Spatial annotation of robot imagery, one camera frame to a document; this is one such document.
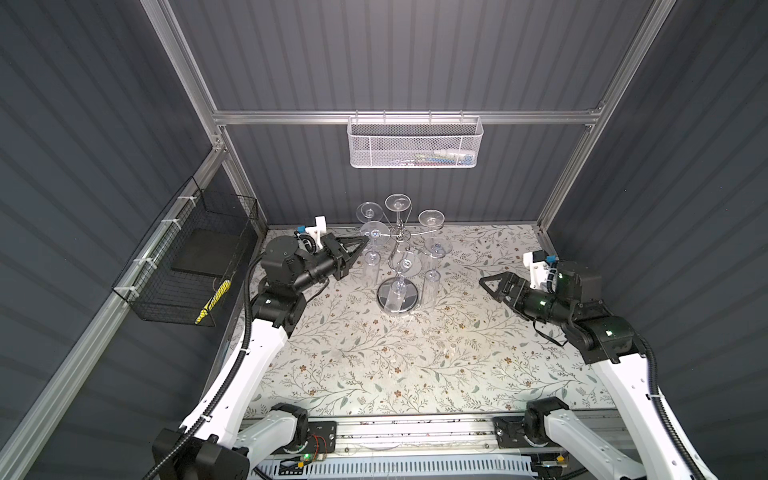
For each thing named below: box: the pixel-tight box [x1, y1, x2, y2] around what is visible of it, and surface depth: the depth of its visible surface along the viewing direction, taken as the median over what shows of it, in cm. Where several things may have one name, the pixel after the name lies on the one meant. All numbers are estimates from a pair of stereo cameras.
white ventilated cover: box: [248, 456, 539, 479], surface depth 72 cm
